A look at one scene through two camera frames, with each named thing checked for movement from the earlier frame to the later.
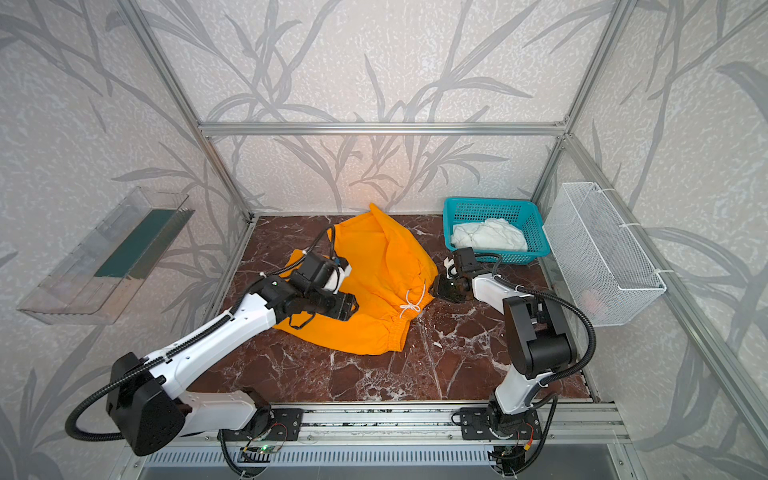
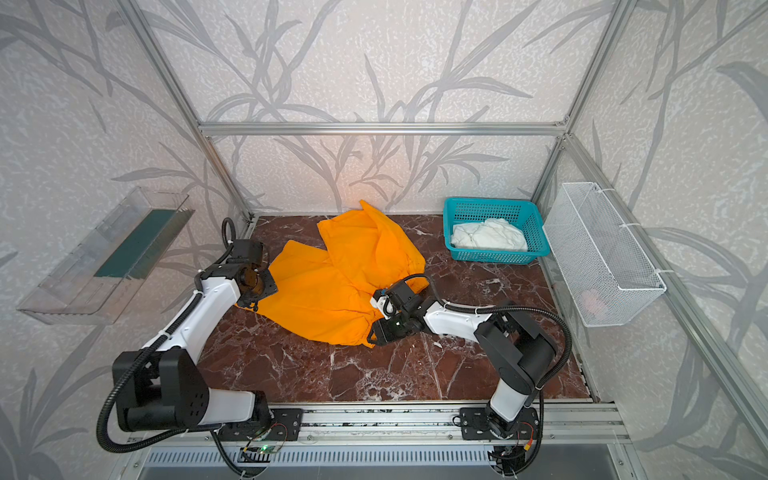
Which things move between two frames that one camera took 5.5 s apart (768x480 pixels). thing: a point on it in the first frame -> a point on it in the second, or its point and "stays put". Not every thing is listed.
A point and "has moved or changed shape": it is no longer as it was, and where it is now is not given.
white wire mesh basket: (608, 270) stays put
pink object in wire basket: (593, 304) stays put
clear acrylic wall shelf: (103, 273) stays put
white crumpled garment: (494, 233) stays put
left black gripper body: (344, 306) -> (258, 291)
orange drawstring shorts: (390, 277) has moved or changed shape
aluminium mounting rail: (562, 424) stays put
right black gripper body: (453, 288) -> (384, 327)
